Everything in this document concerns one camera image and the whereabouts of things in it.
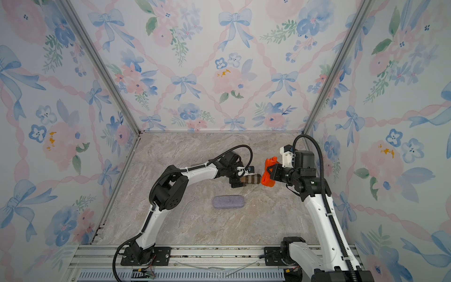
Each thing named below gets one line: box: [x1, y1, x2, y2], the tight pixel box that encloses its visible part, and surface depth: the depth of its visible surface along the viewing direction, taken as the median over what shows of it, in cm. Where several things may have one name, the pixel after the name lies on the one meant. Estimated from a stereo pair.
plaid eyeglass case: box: [240, 173, 262, 184], surface depth 97 cm
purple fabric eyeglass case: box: [212, 195, 246, 209], surface depth 88 cm
